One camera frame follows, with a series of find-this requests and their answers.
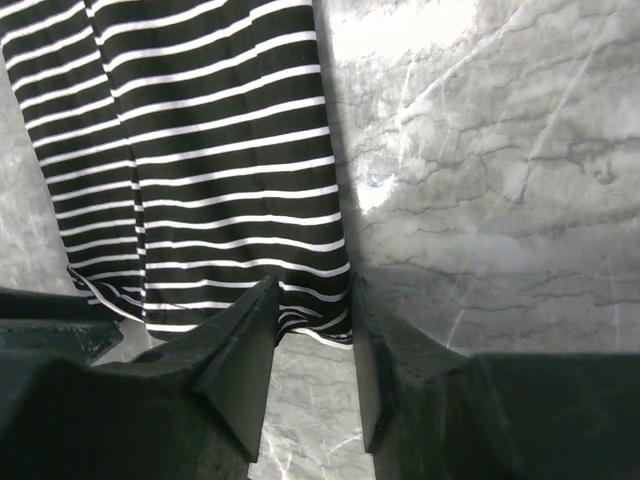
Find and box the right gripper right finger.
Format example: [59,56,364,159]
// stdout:
[351,277,639,479]

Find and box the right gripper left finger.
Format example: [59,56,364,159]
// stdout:
[1,277,278,479]

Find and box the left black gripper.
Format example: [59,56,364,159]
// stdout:
[1,288,124,365]

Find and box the striped multicolour tank top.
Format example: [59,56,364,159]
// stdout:
[1,1,352,349]

